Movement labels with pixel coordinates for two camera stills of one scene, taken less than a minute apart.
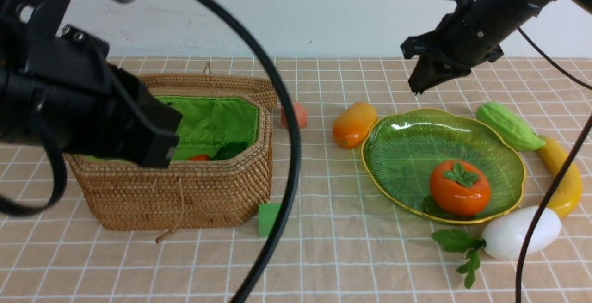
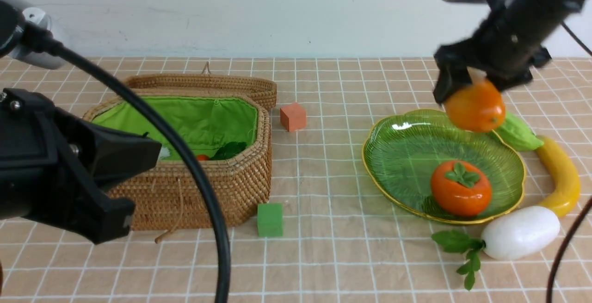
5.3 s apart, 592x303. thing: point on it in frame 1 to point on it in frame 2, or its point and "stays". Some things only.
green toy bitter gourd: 508,128 stays
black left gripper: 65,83 to 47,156
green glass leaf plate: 400,151 stays
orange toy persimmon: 459,187 stays
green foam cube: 267,213 stays
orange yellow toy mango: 353,124 to 478,107
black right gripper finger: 429,71 to 452,79
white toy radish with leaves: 504,237 stays
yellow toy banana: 567,194 stays
